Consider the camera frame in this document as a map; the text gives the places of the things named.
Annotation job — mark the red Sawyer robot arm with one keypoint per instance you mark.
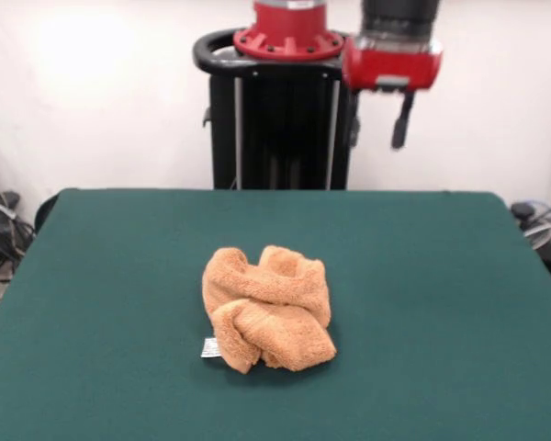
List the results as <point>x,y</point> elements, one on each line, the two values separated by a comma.
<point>280,23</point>

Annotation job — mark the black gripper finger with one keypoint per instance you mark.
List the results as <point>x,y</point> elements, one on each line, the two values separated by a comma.
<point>401,131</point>

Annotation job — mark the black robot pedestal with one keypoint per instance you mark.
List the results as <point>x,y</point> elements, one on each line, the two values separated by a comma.
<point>280,138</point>

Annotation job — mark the dark green table cloth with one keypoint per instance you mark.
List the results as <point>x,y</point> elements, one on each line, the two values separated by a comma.
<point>119,298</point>

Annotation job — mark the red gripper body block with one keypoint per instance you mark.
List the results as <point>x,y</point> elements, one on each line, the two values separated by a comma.
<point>390,66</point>

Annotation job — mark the orange terry towel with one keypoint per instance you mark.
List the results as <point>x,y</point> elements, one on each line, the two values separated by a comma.
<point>275,317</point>

